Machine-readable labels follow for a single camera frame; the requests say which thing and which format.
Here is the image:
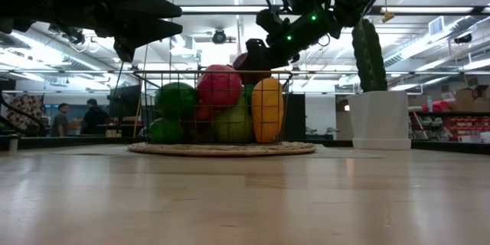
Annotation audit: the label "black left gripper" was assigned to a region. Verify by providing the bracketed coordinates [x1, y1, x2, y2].
[82, 0, 185, 63]

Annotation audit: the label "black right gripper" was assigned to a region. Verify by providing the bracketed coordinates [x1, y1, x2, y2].
[244, 10, 342, 72]

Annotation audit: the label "bright red toy apple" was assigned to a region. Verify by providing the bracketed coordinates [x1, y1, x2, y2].
[197, 64, 243, 109]

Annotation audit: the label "orange bell pepper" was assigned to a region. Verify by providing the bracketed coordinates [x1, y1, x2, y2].
[251, 77, 285, 145]

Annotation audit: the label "green toy pear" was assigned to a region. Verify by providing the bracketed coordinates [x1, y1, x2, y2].
[213, 97, 256, 145]

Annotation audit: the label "green toy avocado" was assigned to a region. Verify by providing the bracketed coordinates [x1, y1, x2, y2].
[154, 81, 199, 122]

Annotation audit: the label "dark red grape bunch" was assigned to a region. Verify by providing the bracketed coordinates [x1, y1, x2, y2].
[182, 120, 216, 145]

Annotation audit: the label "small green lime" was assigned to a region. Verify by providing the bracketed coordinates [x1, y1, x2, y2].
[148, 117, 185, 145]

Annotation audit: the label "wicker basket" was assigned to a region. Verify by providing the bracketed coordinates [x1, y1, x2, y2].
[128, 140, 317, 158]

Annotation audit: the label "black ceiling device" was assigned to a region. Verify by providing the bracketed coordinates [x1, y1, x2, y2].
[60, 26, 87, 45]

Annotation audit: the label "white column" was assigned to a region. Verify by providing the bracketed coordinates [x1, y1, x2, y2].
[305, 95, 338, 139]

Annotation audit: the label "black monitor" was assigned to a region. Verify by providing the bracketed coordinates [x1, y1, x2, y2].
[108, 83, 143, 120]

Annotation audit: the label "green cactus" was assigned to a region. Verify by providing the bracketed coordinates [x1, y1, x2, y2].
[351, 18, 388, 93]

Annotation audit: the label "grey mesh mat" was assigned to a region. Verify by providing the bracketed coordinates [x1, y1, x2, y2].
[51, 144, 382, 160]

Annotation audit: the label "white hexagonal plant pot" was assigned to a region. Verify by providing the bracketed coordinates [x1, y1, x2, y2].
[347, 90, 413, 151]

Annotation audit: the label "floral patterned board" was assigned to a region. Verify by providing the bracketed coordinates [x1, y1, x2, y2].
[6, 93, 45, 131]

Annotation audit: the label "ceiling air vent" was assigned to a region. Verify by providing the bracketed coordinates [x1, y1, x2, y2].
[428, 15, 446, 36]

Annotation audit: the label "black ceiling spotlight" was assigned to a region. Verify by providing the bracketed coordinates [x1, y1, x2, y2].
[453, 33, 474, 45]

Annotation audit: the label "shelf with red bins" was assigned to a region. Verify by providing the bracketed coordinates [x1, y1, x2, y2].
[407, 99, 490, 145]

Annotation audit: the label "cardboard boxes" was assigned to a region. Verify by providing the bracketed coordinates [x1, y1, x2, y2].
[453, 83, 490, 113]

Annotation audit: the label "round black ceiling camera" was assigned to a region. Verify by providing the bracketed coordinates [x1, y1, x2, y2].
[211, 28, 227, 45]

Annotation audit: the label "wire basket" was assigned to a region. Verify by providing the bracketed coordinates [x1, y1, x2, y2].
[133, 69, 294, 145]

